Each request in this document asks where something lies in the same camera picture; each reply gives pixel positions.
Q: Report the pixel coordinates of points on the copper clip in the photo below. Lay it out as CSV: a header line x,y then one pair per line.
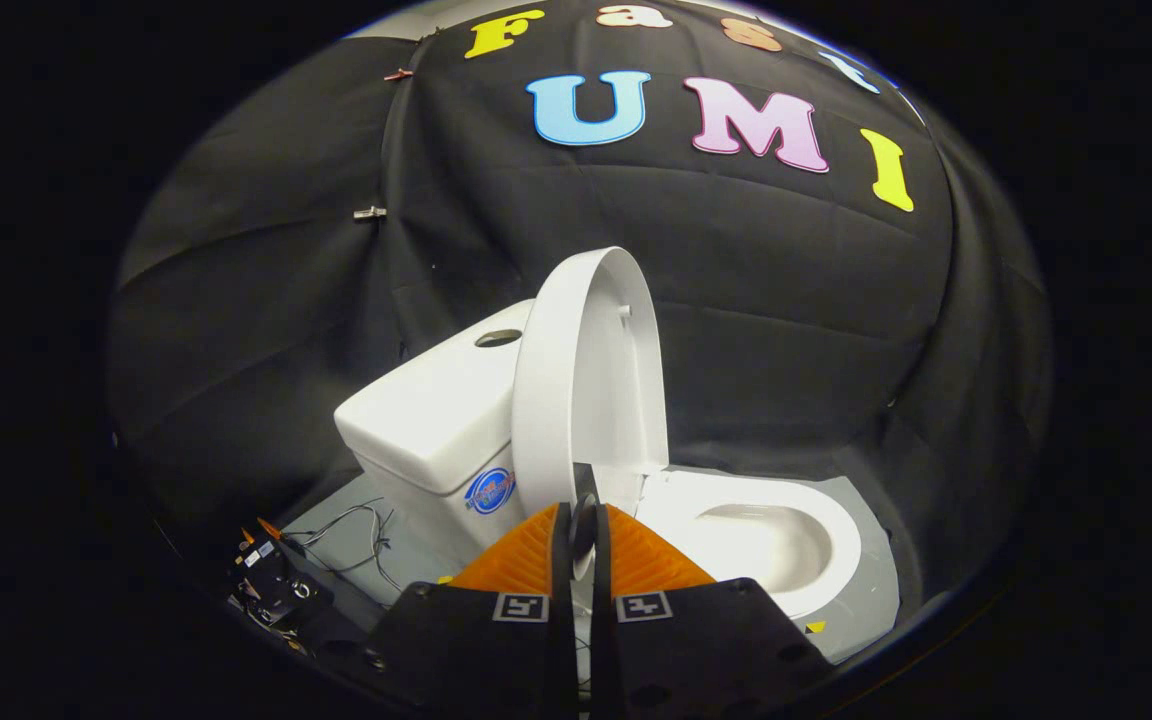
x,y
398,74

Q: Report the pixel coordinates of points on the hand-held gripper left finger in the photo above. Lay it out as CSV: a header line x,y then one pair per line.
x,y
563,620

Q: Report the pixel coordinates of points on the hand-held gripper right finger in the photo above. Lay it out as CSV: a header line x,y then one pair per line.
x,y
602,620

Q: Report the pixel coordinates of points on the black backdrop cloth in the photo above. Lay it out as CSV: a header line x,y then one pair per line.
x,y
786,300

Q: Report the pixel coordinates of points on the white toilet bowl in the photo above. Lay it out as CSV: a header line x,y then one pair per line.
x,y
766,545

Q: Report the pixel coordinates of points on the white toilet lid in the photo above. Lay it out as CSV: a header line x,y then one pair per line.
x,y
586,380

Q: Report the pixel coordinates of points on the silver metal clip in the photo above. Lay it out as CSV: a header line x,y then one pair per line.
x,y
369,213

